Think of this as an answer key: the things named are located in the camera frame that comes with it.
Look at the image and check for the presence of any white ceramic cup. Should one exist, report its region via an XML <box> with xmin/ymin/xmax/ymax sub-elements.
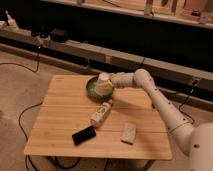
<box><xmin>94</xmin><ymin>73</ymin><xmax>113</xmax><ymax>96</ymax></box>

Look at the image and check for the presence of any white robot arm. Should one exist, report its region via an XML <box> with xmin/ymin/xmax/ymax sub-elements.
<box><xmin>110</xmin><ymin>69</ymin><xmax>213</xmax><ymax>171</ymax></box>

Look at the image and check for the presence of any green ceramic bowl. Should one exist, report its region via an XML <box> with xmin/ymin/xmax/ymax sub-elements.
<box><xmin>86</xmin><ymin>76</ymin><xmax>113</xmax><ymax>100</ymax></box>

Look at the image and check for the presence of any beige sponge block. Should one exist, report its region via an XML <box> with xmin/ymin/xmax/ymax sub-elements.
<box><xmin>121</xmin><ymin>122</ymin><xmax>136</xmax><ymax>144</ymax></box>

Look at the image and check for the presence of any wooden table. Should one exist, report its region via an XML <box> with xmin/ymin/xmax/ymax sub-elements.
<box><xmin>24</xmin><ymin>75</ymin><xmax>172</xmax><ymax>160</ymax></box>

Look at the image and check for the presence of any black phone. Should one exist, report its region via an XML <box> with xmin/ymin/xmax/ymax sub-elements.
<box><xmin>72</xmin><ymin>126</ymin><xmax>96</xmax><ymax>145</ymax></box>

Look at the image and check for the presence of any black device on ledge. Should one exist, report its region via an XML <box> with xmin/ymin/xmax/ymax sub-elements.
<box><xmin>50</xmin><ymin>29</ymin><xmax>69</xmax><ymax>43</ymax></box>

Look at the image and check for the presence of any white spray bottle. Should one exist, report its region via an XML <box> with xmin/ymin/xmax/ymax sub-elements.
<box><xmin>5</xmin><ymin>11</ymin><xmax>19</xmax><ymax>31</ymax></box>

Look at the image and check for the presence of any black cable at right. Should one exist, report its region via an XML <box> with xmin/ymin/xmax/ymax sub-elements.
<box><xmin>178</xmin><ymin>79</ymin><xmax>198</xmax><ymax>125</ymax></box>

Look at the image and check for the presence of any black floor cable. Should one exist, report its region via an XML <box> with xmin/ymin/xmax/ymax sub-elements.
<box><xmin>0</xmin><ymin>44</ymin><xmax>81</xmax><ymax>171</ymax></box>

